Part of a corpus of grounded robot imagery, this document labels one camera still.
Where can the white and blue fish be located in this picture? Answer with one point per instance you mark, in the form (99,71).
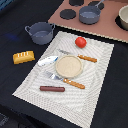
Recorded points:
(47,60)

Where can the red tomato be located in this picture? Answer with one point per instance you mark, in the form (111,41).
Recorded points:
(80,42)

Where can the grey two-handled pot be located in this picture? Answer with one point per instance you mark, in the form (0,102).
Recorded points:
(41,33)

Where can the yellow bread loaf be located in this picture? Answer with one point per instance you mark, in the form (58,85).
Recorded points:
(23,57)

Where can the beige round plate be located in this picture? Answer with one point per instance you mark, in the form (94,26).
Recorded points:
(69,66)

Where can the brown sausage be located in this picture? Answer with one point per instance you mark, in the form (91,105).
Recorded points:
(52,88)

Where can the white woven placemat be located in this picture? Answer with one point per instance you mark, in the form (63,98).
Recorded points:
(73,107)

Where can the black burner disc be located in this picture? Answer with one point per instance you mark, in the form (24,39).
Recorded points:
(76,2)
(67,14)

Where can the brown stove top board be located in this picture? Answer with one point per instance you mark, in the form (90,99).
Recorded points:
(105,27)

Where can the black rear burner disc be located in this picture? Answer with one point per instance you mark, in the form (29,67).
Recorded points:
(76,2)

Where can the black burner under saucepan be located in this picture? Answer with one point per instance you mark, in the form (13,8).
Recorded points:
(100,5)

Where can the beige bowl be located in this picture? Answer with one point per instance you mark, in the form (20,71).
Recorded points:
(123,14)

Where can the knife with wooden handle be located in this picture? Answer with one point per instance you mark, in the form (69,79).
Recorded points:
(78,55)

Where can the fork with wooden handle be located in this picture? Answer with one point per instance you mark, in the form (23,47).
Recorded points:
(70,82)

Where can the grey saucepan with handle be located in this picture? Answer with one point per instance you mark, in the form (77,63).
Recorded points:
(89,14)

